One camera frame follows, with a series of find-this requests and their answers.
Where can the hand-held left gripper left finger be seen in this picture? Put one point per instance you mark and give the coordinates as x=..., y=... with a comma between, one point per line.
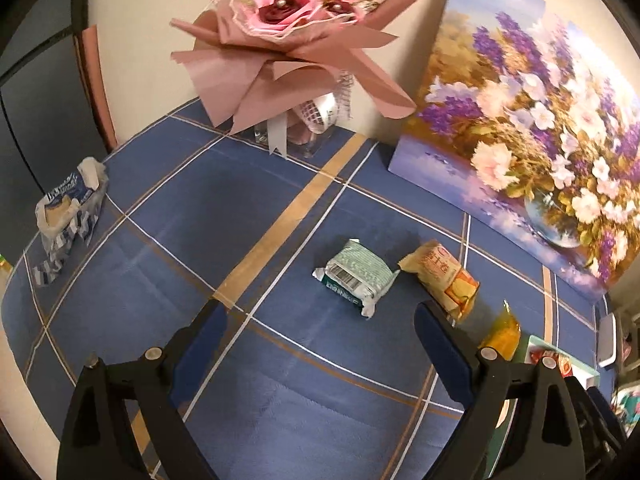
x=200, y=355

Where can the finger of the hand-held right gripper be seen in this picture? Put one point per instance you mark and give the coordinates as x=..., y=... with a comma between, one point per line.
x=600, y=402

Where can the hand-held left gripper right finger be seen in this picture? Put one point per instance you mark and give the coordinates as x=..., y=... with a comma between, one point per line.
x=447, y=360

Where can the white tray green rim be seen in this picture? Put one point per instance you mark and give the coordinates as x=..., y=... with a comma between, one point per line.
x=585, y=372

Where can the yellow transparent snack packet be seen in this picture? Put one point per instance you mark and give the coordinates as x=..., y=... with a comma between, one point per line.
x=502, y=332

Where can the yellow orange snack packet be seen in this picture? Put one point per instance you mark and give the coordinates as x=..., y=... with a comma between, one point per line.
x=442, y=277

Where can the pale green snack packet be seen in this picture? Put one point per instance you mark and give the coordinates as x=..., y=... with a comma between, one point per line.
x=357, y=272

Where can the teal printed packet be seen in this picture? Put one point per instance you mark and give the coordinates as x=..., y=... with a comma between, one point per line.
x=626, y=405

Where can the small red snack packet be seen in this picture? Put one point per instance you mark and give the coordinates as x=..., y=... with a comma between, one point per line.
x=555, y=362

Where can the white plastic object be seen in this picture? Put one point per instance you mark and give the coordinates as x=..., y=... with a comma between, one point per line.
x=609, y=340

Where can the blue plaid tablecloth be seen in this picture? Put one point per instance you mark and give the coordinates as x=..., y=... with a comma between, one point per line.
x=300, y=410

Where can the blue white tissue pack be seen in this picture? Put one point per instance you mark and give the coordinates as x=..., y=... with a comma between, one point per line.
x=67, y=210

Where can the floral painting canvas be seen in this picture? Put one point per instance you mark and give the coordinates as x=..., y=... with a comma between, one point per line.
x=525, y=110

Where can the dark cabinet door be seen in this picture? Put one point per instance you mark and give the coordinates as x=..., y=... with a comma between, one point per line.
x=40, y=110

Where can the pink wrapped flower bouquet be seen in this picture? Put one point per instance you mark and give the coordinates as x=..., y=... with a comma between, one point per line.
x=280, y=50

